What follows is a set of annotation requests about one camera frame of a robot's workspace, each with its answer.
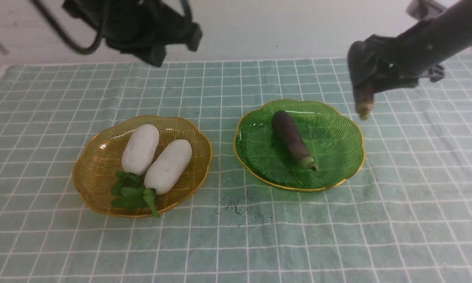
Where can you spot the white radish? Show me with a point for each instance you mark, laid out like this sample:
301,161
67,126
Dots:
137,157
160,178

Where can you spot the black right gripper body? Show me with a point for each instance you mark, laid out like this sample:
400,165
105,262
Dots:
374,64

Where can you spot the amber glass plate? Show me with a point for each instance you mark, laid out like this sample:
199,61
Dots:
94,171

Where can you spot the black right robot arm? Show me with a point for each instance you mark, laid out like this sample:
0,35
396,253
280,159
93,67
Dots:
434,39

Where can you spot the purple eggplant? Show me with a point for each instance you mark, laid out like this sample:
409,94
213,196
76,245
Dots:
364,101
286,130

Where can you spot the green glass plate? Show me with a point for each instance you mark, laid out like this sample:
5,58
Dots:
334,142

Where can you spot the green checkered tablecloth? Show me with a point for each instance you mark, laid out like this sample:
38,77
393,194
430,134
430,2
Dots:
406,217

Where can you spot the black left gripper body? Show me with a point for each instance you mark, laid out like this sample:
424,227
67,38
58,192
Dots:
142,28

